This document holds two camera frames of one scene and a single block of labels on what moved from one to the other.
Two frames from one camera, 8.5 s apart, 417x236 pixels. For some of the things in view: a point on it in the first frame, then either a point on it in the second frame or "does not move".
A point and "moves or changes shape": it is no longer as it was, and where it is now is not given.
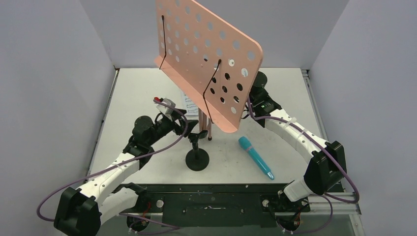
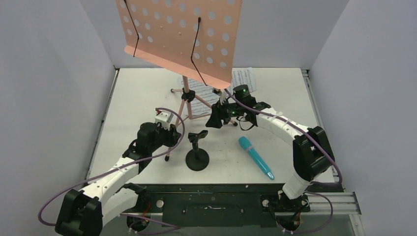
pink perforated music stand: x=214 y=64 moves or changes shape
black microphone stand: x=197 y=159 does not move
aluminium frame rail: x=340 y=202 does not move
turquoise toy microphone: x=245 y=143 does not move
